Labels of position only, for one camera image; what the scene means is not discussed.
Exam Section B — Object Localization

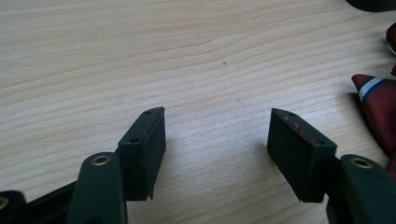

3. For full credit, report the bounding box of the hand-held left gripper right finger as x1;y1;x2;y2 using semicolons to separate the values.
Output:
266;107;338;203

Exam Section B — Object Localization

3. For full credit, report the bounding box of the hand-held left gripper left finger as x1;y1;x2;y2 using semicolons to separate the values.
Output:
117;105;167;202

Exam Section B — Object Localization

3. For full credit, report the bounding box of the red striped necktie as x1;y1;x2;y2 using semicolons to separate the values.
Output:
351;21;396;183

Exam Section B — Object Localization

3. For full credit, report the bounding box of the dark round object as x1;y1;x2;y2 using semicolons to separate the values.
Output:
345;0;396;13

